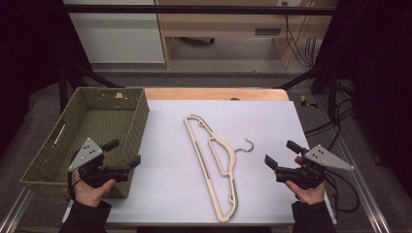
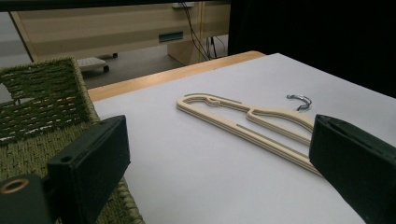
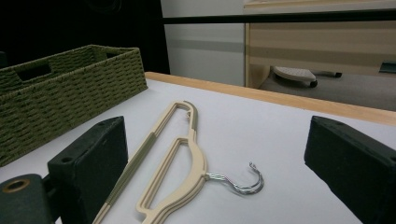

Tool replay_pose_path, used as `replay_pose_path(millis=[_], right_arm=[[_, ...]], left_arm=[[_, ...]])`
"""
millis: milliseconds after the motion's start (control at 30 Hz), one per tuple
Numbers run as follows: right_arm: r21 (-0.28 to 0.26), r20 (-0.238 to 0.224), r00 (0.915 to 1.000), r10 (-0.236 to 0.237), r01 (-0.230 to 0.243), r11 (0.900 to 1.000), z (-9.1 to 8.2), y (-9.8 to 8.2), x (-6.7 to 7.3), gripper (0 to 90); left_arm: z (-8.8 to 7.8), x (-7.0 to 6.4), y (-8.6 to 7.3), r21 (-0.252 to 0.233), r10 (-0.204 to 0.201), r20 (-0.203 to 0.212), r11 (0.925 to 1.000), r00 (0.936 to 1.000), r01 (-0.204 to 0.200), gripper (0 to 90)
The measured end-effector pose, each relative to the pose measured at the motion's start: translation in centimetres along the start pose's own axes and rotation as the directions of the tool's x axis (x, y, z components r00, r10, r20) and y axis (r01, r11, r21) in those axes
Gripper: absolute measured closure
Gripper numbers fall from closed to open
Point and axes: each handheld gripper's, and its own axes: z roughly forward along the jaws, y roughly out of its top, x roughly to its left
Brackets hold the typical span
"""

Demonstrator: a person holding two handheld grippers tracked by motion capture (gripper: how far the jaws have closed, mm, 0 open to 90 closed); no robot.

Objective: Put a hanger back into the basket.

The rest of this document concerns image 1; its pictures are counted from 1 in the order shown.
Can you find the aluminium rail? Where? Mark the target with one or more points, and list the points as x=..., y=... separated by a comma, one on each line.
x=14, y=210
x=362, y=181

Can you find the white cabinet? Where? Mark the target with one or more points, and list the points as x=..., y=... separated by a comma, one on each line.
x=116, y=35

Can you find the person's left hand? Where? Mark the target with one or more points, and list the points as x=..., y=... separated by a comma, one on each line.
x=89, y=194

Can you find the beige plastic clothes hanger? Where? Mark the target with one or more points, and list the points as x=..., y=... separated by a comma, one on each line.
x=232, y=160

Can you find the wooden desk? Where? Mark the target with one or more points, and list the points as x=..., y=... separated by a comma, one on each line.
x=226, y=22

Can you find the black metal stand leg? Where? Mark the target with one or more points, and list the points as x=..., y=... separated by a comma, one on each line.
x=63, y=87
x=332, y=87

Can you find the person's right hand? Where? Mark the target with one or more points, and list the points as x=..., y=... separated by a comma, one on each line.
x=307, y=195

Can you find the black horizontal frame bar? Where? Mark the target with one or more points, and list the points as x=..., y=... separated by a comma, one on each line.
x=194, y=9

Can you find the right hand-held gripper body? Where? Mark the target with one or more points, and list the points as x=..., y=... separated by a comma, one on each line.
x=304, y=176

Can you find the green woven basket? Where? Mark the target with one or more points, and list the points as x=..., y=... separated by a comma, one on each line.
x=97, y=123

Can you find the yellow and black tool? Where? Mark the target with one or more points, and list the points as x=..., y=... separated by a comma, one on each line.
x=306, y=103

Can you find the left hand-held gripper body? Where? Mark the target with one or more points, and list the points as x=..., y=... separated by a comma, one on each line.
x=87, y=153

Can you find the white table mat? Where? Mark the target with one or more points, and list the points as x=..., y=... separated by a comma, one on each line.
x=275, y=129

